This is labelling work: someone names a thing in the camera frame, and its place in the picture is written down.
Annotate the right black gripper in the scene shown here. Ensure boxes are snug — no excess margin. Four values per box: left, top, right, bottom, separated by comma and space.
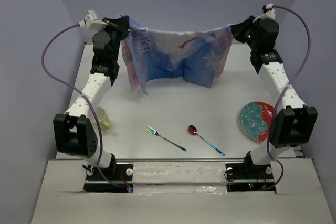
230, 15, 261, 50

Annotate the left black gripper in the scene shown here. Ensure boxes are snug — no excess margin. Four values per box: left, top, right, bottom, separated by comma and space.
97, 15, 129, 62

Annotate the blue princess print placemat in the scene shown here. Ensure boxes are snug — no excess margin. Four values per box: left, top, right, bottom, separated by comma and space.
121, 19, 233, 94

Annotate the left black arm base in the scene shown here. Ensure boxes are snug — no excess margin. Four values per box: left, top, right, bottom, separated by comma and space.
82, 162, 134, 193

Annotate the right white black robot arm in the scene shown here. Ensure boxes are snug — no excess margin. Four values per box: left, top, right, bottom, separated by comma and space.
230, 16, 318, 178

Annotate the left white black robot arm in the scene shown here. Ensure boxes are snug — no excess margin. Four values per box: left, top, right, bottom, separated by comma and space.
53, 12, 130, 179

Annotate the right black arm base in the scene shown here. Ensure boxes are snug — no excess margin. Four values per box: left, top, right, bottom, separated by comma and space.
224, 163, 275, 193

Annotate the pale yellow mug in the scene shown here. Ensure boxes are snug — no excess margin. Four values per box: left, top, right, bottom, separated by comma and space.
95, 107, 111, 130

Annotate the teal and red plate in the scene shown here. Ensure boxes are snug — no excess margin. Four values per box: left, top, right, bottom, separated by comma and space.
238, 101, 274, 143

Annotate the iridescent fork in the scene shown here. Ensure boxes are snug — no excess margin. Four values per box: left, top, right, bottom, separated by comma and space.
146, 126, 186, 152

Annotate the iridescent spoon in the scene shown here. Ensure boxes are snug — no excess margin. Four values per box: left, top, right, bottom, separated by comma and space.
187, 125, 225, 156

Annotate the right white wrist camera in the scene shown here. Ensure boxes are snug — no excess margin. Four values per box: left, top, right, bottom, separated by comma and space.
253, 3, 276, 23

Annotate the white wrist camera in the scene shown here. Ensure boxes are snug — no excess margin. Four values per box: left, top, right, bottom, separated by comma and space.
253, 3, 276, 23
78, 10, 107, 31

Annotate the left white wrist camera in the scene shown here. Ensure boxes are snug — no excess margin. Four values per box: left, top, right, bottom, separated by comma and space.
78, 10, 107, 31

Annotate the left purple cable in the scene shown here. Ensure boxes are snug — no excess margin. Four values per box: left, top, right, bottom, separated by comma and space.
41, 23, 132, 190

